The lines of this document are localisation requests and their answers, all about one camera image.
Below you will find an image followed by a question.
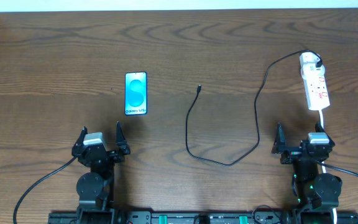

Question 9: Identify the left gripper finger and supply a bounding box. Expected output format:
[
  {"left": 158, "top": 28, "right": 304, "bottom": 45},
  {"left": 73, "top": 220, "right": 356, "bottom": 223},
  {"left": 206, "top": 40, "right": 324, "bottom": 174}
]
[
  {"left": 116, "top": 121, "right": 127, "bottom": 150},
  {"left": 73, "top": 126, "right": 88, "bottom": 149}
]

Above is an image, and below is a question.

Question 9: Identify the blue Galaxy smartphone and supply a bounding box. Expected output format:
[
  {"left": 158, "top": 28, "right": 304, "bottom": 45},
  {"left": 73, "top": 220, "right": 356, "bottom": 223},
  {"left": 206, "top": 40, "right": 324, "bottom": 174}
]
[{"left": 124, "top": 72, "right": 147, "bottom": 116}]

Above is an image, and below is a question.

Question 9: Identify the black USB charging cable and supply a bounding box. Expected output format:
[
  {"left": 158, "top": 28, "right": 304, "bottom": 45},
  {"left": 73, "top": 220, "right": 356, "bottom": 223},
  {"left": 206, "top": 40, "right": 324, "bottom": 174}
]
[{"left": 185, "top": 49, "right": 324, "bottom": 167}]

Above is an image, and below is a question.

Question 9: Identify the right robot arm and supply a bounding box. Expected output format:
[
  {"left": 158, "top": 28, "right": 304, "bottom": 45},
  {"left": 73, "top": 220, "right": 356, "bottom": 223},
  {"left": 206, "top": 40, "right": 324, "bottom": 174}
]
[{"left": 272, "top": 123, "right": 342, "bottom": 223}]

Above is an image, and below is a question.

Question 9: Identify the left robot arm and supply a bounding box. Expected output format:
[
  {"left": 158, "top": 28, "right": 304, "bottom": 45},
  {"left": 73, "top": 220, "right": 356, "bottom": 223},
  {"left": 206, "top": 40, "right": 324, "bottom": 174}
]
[{"left": 71, "top": 122, "right": 131, "bottom": 224}]

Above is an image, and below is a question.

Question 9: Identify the white power strip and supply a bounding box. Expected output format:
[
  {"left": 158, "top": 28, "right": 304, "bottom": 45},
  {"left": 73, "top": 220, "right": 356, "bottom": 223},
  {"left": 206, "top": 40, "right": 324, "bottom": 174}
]
[{"left": 301, "top": 63, "right": 330, "bottom": 111}]

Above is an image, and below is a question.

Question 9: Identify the white power strip cord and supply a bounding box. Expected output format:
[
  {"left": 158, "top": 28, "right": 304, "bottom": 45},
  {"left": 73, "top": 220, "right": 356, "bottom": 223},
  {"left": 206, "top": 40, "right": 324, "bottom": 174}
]
[{"left": 318, "top": 108, "right": 338, "bottom": 224}]

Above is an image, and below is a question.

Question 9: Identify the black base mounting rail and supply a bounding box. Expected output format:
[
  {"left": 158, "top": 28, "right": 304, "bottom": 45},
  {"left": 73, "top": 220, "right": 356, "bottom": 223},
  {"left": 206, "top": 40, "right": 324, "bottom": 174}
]
[{"left": 47, "top": 210, "right": 358, "bottom": 224}]

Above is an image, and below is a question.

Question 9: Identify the white USB wall charger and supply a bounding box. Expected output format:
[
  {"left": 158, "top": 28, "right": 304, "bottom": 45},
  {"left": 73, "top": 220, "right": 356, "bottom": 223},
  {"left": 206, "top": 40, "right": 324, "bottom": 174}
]
[{"left": 300, "top": 52, "right": 325, "bottom": 73}]

